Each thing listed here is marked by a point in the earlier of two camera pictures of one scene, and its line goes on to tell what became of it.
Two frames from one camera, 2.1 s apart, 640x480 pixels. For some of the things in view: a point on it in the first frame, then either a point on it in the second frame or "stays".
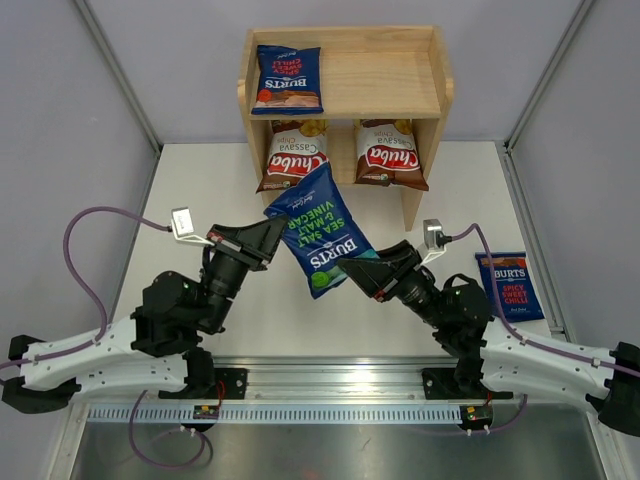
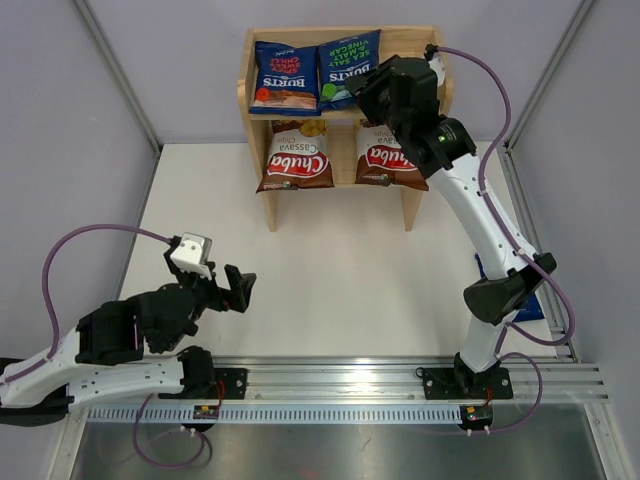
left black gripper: x=251 y=245 -> x=240 y=286
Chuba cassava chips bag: x=388 y=155 stays
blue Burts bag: x=288 y=80 stays
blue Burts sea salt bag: x=321 y=231 -> x=342 y=60
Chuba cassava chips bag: x=296 y=147 stays
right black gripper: x=375 y=277 -> x=368 y=85
